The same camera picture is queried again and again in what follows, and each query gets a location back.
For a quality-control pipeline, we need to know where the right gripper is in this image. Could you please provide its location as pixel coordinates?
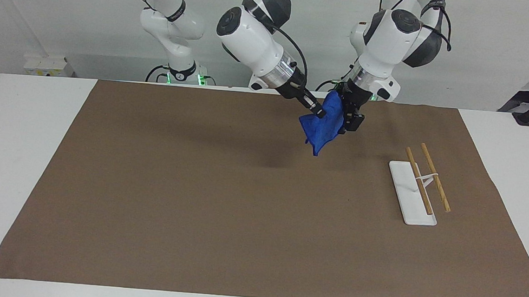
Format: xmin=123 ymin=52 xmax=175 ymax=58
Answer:
xmin=275 ymin=69 xmax=319 ymax=109

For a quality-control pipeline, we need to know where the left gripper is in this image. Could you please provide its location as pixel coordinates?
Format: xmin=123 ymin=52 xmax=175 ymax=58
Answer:
xmin=338 ymin=79 xmax=375 ymax=136

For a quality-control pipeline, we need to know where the blue towel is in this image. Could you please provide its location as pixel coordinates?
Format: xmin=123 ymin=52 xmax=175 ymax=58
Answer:
xmin=296 ymin=88 xmax=347 ymax=158

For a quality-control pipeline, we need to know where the white rack with wooden rods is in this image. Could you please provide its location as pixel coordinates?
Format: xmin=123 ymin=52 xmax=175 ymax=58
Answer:
xmin=384 ymin=139 xmax=456 ymax=228

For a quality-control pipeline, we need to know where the black cable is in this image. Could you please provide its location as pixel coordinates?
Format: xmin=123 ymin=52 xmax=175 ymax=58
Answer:
xmin=314 ymin=79 xmax=342 ymax=94
xmin=265 ymin=22 xmax=313 ymax=80
xmin=418 ymin=3 xmax=456 ymax=53
xmin=145 ymin=63 xmax=171 ymax=85

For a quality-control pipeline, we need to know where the white wall socket box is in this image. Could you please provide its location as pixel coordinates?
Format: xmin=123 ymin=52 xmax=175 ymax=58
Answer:
xmin=22 ymin=53 xmax=77 ymax=79

